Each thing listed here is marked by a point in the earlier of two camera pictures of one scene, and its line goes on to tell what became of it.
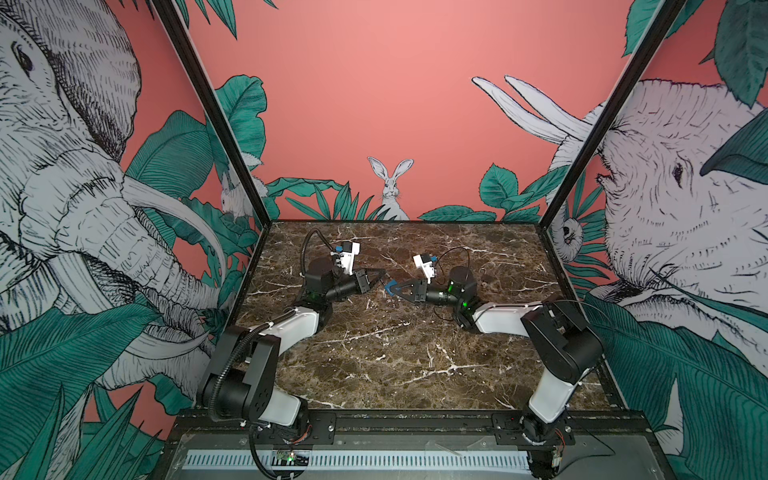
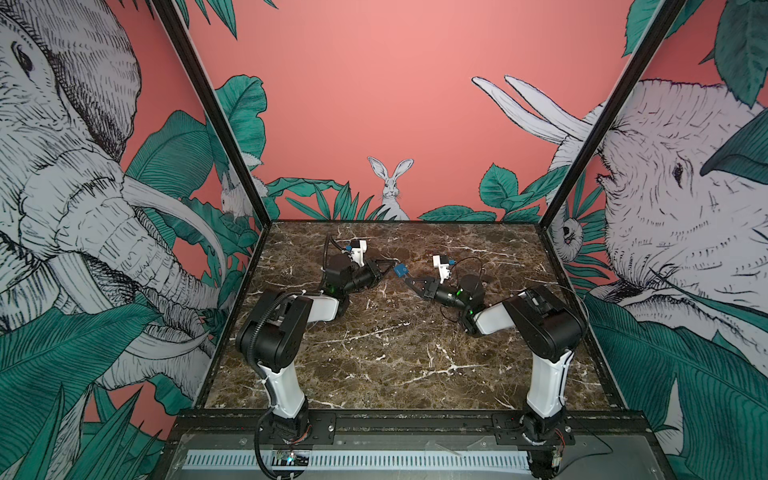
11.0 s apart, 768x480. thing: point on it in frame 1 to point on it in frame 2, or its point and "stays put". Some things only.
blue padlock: (388, 286) to (401, 269)
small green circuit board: (288, 458) stays put
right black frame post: (664, 20) stays put
